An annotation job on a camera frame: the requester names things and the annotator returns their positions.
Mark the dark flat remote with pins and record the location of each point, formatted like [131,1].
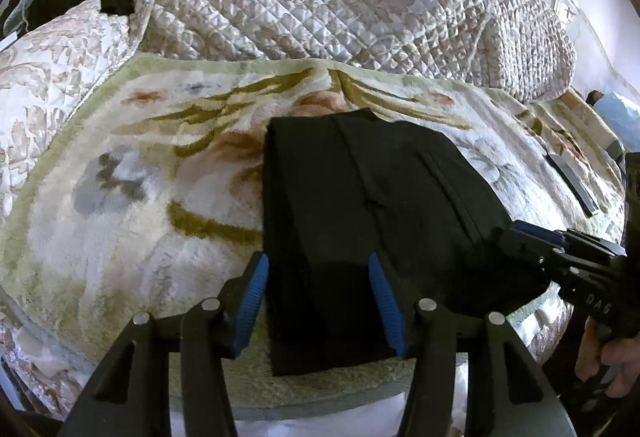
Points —
[579,190]

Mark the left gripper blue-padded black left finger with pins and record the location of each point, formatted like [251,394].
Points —
[128,392]

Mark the fleece floral blanket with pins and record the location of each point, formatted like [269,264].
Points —
[149,196]

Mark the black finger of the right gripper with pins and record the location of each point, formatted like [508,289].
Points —
[520,251]

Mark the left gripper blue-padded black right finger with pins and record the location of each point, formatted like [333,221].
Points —
[508,394]

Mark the person's hand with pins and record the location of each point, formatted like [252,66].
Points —
[621,353]

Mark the white wall picture frame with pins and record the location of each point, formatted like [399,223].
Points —
[565,10]

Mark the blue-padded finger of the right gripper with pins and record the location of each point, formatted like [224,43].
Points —
[550,234]

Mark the black pants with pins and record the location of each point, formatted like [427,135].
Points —
[344,194]

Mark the floral white pillow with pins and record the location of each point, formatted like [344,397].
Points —
[47,73]

